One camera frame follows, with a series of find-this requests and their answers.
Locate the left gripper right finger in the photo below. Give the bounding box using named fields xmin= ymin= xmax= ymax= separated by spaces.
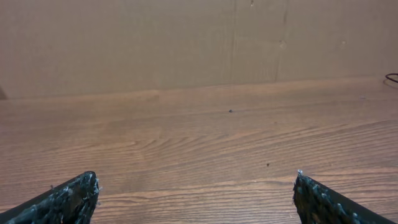
xmin=293 ymin=170 xmax=395 ymax=224

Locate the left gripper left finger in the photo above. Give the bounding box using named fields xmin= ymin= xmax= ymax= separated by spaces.
xmin=1 ymin=171 xmax=100 ymax=224

